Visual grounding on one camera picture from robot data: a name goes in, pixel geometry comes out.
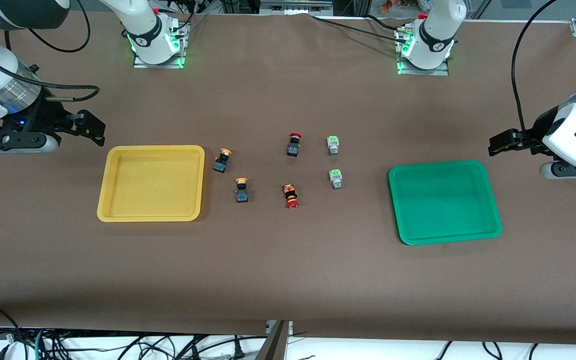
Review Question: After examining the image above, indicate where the long black table cable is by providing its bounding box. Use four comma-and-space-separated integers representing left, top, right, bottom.
310, 14, 404, 42

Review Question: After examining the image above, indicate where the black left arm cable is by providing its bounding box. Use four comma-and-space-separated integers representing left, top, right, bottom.
511, 0, 559, 153

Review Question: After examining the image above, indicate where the red push button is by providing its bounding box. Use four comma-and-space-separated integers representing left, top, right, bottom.
282, 183, 300, 209
287, 132, 303, 158

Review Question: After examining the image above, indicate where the brown table cloth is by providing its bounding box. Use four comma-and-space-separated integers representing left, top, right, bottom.
0, 9, 576, 346

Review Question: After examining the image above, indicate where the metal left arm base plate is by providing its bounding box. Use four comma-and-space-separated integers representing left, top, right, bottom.
396, 25, 450, 77

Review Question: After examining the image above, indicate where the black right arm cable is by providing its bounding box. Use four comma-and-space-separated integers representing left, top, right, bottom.
0, 0, 101, 103

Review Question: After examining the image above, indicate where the grey metal box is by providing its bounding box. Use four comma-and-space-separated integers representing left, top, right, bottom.
260, 0, 334, 14

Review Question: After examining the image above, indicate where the green plastic tray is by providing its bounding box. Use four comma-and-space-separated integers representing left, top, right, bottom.
388, 160, 503, 246

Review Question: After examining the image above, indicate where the short black table cable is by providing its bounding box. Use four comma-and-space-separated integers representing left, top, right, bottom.
367, 14, 406, 30

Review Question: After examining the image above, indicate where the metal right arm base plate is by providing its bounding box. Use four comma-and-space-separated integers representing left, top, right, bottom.
133, 19, 189, 69

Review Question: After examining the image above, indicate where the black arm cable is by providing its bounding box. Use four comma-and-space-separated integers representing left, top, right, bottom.
511, 0, 559, 153
0, 0, 101, 103

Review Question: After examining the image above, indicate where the grey table leg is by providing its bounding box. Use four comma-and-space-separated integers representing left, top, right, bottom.
255, 320, 293, 360

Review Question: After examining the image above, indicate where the black base cable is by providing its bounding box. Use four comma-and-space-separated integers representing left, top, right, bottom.
160, 0, 204, 32

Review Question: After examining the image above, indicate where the yellow plastic tray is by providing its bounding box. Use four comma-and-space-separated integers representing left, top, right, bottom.
97, 145, 206, 223

